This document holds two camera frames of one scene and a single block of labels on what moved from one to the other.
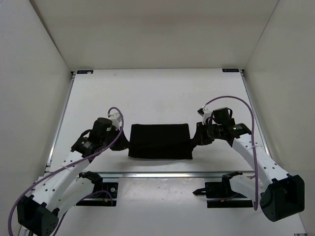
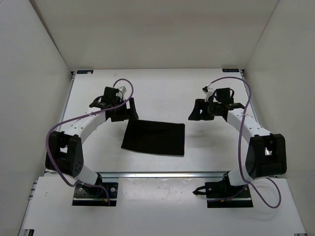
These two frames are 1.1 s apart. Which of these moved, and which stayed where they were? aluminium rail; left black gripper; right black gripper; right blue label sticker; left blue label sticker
Moved: right black gripper; left black gripper
Stayed: aluminium rail; left blue label sticker; right blue label sticker
